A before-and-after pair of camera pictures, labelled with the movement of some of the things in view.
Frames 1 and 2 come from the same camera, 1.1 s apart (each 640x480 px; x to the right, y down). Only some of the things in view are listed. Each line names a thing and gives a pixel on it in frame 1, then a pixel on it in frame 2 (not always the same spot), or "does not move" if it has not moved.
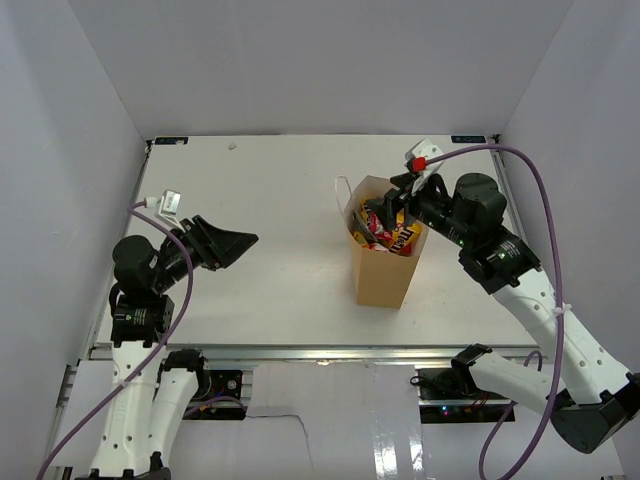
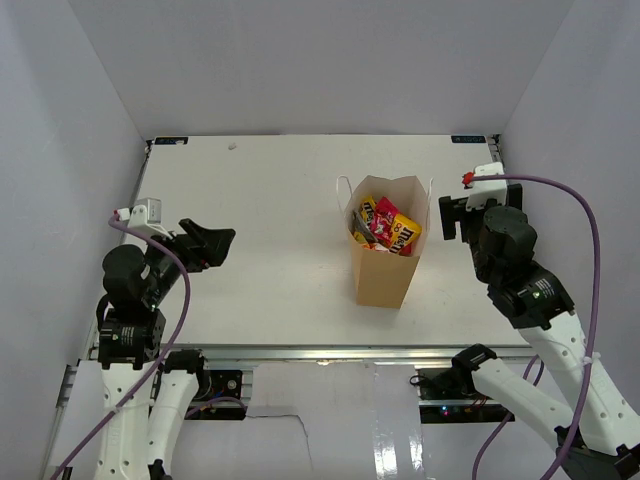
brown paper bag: x=382 y=278 does not move
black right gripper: x=393 y=200 to x=453 y=211
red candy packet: x=377 y=227 does not move
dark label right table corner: x=468 y=139 does not move
